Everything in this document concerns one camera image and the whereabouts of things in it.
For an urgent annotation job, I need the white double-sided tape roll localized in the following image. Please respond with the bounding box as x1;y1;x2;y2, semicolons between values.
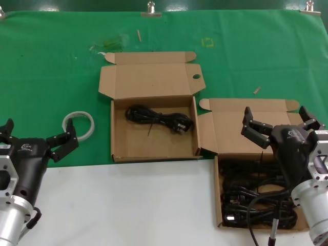
62;110;96;142

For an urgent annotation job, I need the green table cloth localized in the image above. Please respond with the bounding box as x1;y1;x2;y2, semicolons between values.
0;9;328;169

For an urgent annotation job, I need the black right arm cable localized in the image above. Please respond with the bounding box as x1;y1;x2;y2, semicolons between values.
247;191;293;246

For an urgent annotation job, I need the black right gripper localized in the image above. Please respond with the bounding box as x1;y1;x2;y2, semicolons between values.
240;105;326;189

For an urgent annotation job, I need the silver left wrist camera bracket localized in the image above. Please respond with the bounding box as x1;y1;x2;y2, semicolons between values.
0;143;20;206

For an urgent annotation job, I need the clear plastic wrap scrap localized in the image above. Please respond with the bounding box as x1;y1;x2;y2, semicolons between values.
89;34;129;53

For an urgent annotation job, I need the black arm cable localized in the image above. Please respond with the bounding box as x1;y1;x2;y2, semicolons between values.
247;191;293;246
25;207;42;230

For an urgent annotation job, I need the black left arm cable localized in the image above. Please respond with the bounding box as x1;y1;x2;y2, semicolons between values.
25;207;42;230

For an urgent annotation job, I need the cardboard box with open lid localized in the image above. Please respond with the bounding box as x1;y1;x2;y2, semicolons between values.
98;51;207;163
197;97;321;233

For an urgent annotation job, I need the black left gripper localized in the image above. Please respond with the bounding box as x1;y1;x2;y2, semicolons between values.
0;118;79;209

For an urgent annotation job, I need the metal cable connector plug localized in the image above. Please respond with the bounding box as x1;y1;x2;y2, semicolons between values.
268;217;279;246

